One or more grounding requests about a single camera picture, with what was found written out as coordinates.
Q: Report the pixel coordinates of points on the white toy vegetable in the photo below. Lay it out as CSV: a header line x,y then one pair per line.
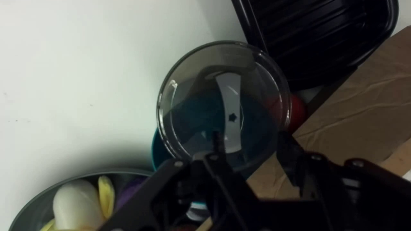
x,y
77,205

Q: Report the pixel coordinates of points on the black ribbed tray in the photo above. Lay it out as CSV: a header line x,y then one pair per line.
x,y
314,35

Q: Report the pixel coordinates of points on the red ball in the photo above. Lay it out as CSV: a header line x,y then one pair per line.
x,y
298,112

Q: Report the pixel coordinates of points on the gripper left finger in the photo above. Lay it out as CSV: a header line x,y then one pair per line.
x,y
179,192

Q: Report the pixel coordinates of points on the dark grey pot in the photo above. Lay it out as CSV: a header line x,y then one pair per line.
x,y
35,208

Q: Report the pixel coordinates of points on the purple toy vegetable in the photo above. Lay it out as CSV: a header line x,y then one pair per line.
x,y
130,189

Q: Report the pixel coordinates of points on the brown cardboard box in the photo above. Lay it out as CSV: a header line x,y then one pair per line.
x,y
362,109

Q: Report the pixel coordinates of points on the yellow toy banana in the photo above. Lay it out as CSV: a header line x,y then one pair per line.
x,y
106,194

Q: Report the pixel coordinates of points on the teal green pot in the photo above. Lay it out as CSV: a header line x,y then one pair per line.
x,y
159,150

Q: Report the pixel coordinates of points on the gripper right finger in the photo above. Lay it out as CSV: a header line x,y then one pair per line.
x,y
362,192

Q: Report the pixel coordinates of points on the glass pot lid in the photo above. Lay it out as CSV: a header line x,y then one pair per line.
x,y
192,96

